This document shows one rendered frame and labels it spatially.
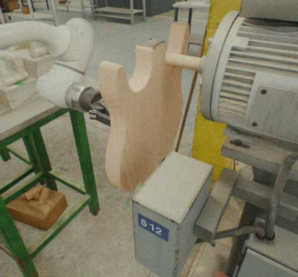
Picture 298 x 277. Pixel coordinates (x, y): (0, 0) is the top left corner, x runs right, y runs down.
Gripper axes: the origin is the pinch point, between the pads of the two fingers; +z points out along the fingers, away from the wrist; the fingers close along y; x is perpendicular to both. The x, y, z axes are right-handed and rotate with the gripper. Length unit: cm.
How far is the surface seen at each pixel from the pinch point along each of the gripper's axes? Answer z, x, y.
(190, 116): -53, -117, -179
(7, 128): -55, -17, 11
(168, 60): 3.8, 15.2, -7.1
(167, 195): 19.9, 3.4, 22.8
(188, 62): 9.3, 15.7, -7.2
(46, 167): -96, -85, -20
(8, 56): -76, 1, -10
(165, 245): 22.0, -4.2, 27.1
